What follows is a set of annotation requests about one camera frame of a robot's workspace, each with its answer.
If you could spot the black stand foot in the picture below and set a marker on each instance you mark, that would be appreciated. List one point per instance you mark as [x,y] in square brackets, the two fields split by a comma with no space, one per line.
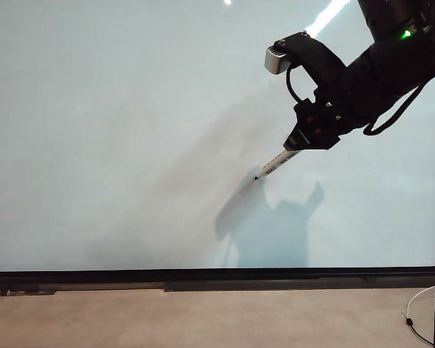
[29,290]

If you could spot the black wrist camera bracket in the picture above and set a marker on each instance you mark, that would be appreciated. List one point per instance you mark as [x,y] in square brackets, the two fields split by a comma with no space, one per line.
[319,61]

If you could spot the white glass whiteboard black frame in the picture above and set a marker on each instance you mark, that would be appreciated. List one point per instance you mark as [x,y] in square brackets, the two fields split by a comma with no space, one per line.
[130,127]

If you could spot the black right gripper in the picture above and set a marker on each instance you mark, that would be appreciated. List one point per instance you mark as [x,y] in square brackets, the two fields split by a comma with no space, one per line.
[326,117]

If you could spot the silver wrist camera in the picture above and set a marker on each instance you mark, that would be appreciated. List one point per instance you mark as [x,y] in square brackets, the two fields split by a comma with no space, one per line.
[277,59]

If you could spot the white marker pen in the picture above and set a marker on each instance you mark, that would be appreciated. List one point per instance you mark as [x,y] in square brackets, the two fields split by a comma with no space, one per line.
[275,164]

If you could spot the black table edge rail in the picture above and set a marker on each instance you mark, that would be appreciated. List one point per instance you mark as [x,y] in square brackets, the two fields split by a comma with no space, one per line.
[257,285]

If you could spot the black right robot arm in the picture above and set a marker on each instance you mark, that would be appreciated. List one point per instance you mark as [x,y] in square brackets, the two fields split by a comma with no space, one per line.
[391,61]

